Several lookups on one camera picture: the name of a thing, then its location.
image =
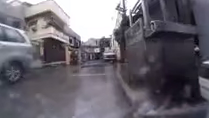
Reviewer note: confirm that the white car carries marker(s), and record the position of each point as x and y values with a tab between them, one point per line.
109	55

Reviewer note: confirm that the distant buildings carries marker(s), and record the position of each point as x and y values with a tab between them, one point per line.
92	48

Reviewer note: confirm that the wet grey asphalt road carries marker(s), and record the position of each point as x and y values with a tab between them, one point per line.
90	92

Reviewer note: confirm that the large dark metal container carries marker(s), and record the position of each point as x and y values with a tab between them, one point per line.
162	49

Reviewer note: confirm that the beige building with balcony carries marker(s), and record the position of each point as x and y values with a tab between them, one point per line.
48	33

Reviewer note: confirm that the silver parked car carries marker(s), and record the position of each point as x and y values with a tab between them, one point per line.
9	53

